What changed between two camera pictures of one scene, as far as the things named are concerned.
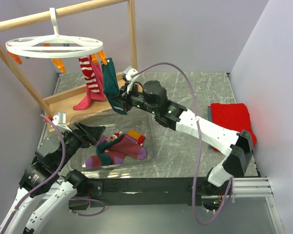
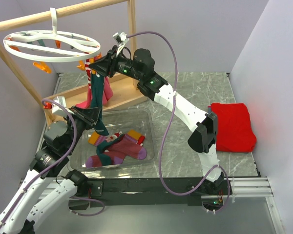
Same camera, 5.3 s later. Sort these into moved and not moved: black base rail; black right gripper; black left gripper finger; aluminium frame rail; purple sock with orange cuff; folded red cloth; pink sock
Moved: black right gripper; pink sock; black left gripper finger
Not moved: folded red cloth; aluminium frame rail; purple sock with orange cuff; black base rail
